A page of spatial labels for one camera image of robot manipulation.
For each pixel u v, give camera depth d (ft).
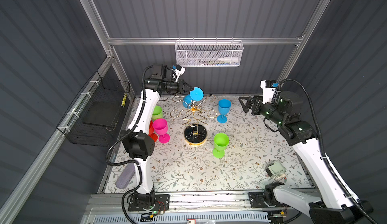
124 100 2.73
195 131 3.16
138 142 1.65
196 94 2.57
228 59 3.00
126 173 2.59
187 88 2.52
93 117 2.38
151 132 2.91
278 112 1.73
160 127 2.90
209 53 4.06
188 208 2.38
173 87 2.30
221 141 2.80
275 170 2.59
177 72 2.40
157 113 2.99
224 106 3.16
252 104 1.92
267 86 1.85
